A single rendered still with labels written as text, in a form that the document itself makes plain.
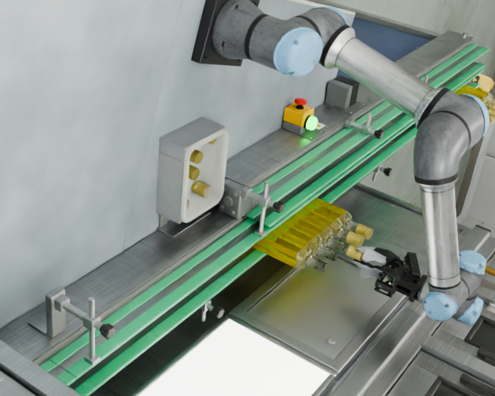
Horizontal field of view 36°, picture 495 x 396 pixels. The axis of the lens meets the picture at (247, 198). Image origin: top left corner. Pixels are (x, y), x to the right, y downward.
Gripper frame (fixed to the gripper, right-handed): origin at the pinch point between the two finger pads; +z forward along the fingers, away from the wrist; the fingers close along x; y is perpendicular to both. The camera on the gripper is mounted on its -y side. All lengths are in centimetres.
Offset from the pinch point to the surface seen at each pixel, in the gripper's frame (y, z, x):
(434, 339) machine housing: 0.5, -26.2, 15.1
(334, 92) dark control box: -51, 40, -21
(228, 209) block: 17.3, 33.9, -7.8
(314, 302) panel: 11.7, 5.6, 12.9
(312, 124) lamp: -24.9, 33.7, -19.7
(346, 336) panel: 18.4, -8.2, 12.9
